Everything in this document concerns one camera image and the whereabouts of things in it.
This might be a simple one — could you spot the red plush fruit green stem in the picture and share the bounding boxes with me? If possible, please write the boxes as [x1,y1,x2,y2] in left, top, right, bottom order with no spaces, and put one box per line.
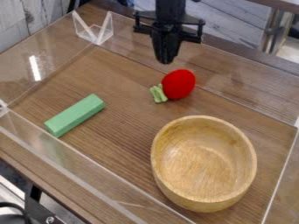
[149,69,196,103]

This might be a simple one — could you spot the clear acrylic enclosure walls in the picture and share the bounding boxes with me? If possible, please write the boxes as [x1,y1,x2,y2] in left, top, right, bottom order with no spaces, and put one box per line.
[0,13,299,224]

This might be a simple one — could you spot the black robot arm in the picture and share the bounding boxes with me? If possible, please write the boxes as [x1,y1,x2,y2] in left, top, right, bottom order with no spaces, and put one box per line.
[133,0,205,64]

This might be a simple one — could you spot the green rectangular block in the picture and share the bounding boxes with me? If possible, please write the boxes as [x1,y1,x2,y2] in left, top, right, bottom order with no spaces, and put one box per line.
[44,94,105,137]

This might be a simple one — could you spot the wooden bowl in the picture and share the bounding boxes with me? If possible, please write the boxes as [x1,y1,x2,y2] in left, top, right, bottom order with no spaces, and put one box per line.
[150,115,257,213]

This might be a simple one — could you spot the black table frame bracket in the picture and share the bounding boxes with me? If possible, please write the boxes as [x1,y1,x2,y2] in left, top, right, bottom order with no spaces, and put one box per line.
[0,183,68,224]

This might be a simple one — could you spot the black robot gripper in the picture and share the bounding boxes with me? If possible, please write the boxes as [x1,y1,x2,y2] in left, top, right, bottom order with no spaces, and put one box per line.
[133,10,205,64]

